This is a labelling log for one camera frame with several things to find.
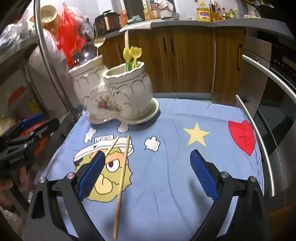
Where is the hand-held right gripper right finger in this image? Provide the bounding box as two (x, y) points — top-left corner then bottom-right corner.
(190, 149), (271, 241)

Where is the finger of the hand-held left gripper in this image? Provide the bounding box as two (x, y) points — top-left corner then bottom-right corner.
(6, 118), (60, 149)
(0, 113), (45, 142)

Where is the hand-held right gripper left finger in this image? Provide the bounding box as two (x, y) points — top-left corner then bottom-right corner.
(25, 151), (106, 241)

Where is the floral ceramic double utensil holder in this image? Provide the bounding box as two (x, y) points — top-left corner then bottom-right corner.
(69, 55), (160, 126)

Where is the gold fork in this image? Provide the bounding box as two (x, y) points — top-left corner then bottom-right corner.
(94, 36), (106, 57)

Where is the person's left hand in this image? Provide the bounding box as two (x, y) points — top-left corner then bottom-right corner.
(0, 178), (15, 206)

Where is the red mesh bag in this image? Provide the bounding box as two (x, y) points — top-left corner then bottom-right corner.
(20, 117), (50, 160)

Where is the grey appliance with red sticker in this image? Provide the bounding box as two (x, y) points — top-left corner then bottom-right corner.
(0, 67), (63, 130)

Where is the blue cartoon printed cloth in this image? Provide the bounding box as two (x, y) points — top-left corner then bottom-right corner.
(35, 97), (265, 241)

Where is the white plastic bag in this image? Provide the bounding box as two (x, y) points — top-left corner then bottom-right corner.
(28, 28), (70, 109)

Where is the dark metal shelf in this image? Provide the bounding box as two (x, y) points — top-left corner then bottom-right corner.
(0, 35), (40, 77)

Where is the red plastic bag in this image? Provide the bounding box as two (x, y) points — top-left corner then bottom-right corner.
(57, 6), (87, 65)

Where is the clear plastic bag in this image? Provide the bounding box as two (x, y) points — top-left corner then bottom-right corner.
(0, 9), (30, 49)

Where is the yellow plastic colander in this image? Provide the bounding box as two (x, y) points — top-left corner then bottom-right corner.
(29, 5), (58, 26)

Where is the wooden kitchen cabinet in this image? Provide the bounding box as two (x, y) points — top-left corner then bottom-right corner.
(99, 28), (248, 107)

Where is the dark pressure cooker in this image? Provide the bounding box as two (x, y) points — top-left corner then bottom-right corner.
(94, 10), (121, 35)

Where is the stainless steel oven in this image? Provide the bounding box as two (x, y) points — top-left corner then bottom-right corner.
(236, 30), (296, 209)

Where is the orange packet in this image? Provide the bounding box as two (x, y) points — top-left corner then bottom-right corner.
(119, 10), (129, 26)

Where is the light cloth on countertop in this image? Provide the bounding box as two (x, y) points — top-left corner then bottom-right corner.
(119, 20), (160, 30)

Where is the cooking oil bottle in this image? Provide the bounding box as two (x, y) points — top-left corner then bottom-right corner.
(150, 3), (160, 20)
(143, 3), (152, 21)

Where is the grey kitchen countertop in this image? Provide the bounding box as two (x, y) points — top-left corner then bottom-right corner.
(102, 19), (289, 37)

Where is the yellow labelled container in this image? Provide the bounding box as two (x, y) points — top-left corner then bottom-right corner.
(196, 7), (212, 22)

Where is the long metal handle bar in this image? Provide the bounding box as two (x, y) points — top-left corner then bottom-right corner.
(33, 0), (80, 117)
(242, 54), (296, 100)
(235, 94), (277, 197)

